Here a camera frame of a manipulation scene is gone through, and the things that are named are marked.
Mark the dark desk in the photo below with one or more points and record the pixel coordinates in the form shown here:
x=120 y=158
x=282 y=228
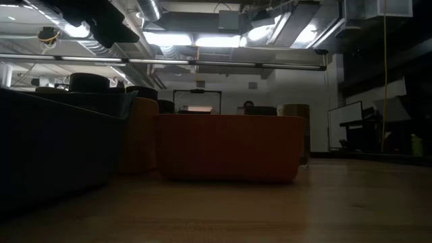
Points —
x=361 y=123

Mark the person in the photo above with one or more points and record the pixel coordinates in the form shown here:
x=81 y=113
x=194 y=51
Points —
x=248 y=104

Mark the whiteboard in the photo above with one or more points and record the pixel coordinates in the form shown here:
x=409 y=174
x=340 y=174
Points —
x=344 y=125

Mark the wall vent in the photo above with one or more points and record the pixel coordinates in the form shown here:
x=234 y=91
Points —
x=200 y=84
x=252 y=85

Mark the dark monitor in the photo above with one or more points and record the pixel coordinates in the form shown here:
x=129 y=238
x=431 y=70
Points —
x=261 y=110

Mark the silver round duct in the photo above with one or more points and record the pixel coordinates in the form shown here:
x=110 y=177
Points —
x=150 y=10

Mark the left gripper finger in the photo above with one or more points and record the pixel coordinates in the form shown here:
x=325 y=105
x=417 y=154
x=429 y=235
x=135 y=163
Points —
x=114 y=33

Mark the green bottle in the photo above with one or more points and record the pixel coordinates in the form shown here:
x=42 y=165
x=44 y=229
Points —
x=417 y=146

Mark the lit monitor screen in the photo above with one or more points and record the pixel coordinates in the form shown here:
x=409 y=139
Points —
x=199 y=108

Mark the large yellow plastic bin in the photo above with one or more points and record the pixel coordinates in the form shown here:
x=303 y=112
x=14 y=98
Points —
x=140 y=135

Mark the ceiling light panel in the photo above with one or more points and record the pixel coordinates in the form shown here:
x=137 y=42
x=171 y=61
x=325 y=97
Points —
x=217 y=41
x=167 y=38

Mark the teal plastic bin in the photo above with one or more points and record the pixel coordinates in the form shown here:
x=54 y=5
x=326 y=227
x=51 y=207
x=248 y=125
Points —
x=50 y=152

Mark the black gantry frame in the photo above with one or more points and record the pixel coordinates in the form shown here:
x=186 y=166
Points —
x=197 y=91

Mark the orange plastic bin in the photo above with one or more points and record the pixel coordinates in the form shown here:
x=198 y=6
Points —
x=229 y=148

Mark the white ceiling unit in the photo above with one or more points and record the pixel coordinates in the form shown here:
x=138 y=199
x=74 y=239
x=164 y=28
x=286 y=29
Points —
x=378 y=8

